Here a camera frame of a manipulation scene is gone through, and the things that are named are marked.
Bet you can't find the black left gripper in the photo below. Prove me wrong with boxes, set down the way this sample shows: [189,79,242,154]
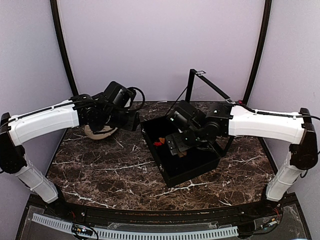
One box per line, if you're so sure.
[101,108,140,131]

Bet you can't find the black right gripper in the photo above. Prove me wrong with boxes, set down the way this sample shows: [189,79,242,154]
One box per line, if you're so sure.
[165,126,208,155]

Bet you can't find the tan brown sock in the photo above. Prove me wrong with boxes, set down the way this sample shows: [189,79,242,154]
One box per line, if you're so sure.
[177,151,187,158]

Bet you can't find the black argyle sock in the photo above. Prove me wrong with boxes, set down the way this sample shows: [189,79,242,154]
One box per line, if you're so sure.
[153,137,166,147]

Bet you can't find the black glass-lid display box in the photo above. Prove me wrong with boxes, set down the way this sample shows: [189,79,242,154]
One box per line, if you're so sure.
[140,69,241,188]

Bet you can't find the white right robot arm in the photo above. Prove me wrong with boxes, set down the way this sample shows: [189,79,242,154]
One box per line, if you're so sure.
[165,100,319,217]

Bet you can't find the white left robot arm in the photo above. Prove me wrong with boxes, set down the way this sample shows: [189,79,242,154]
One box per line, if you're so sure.
[0,81,146,218]

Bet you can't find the black table edge rail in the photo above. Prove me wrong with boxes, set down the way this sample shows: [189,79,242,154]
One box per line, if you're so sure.
[45,199,283,225]

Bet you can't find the white slotted cable duct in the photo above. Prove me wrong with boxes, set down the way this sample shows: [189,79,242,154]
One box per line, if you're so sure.
[31,213,239,240]

